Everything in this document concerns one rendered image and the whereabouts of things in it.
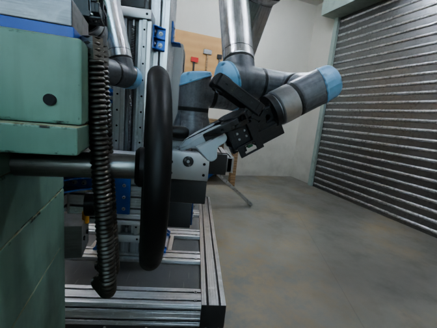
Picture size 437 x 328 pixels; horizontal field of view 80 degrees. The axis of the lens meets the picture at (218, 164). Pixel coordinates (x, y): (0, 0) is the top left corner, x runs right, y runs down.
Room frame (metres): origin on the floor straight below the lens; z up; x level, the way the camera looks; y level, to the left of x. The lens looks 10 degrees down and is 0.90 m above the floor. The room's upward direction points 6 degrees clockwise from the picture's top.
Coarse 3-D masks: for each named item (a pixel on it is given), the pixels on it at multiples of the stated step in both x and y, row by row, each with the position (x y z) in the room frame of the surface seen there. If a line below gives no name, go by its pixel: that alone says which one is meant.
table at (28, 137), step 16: (0, 128) 0.25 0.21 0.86; (16, 128) 0.25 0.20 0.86; (32, 128) 0.25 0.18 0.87; (48, 128) 0.26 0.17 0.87; (64, 128) 0.26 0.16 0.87; (80, 128) 0.28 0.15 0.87; (0, 144) 0.25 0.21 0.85; (16, 144) 0.25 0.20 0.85; (32, 144) 0.25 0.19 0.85; (48, 144) 0.26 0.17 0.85; (64, 144) 0.26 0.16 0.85; (80, 144) 0.28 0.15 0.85
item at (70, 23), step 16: (0, 0) 0.27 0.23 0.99; (16, 0) 0.28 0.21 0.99; (32, 0) 0.28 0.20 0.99; (48, 0) 0.29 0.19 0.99; (64, 0) 0.29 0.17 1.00; (0, 16) 0.27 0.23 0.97; (16, 16) 0.28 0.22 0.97; (32, 16) 0.28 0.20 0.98; (48, 16) 0.29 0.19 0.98; (64, 16) 0.29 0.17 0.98; (80, 16) 0.33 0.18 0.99; (48, 32) 0.28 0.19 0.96; (64, 32) 0.29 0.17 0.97; (80, 32) 0.33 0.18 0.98
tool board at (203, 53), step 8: (176, 32) 3.64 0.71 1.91; (184, 32) 3.67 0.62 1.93; (176, 40) 3.64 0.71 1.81; (184, 40) 3.68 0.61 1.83; (192, 40) 3.72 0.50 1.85; (200, 40) 3.75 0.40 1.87; (208, 40) 3.79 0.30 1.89; (216, 40) 3.83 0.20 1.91; (184, 48) 3.68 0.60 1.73; (192, 48) 3.72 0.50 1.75; (200, 48) 3.76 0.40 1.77; (208, 48) 3.80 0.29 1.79; (216, 48) 3.83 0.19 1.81; (192, 56) 3.72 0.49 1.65; (200, 56) 3.76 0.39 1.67; (208, 56) 3.80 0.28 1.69; (216, 56) 3.84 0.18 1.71; (192, 64) 3.72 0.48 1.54; (200, 64) 3.76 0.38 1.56; (208, 64) 3.80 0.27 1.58; (216, 64) 3.84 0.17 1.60
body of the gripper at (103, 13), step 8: (80, 0) 0.55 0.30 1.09; (88, 0) 0.56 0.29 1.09; (96, 0) 0.55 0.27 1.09; (80, 8) 0.55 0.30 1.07; (88, 8) 0.55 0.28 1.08; (96, 8) 0.55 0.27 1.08; (104, 8) 0.64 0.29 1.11; (88, 16) 0.55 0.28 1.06; (96, 16) 0.55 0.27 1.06; (104, 16) 0.64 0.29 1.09; (88, 24) 0.59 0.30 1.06; (96, 24) 0.59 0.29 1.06; (104, 24) 0.60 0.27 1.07; (88, 32) 0.65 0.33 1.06
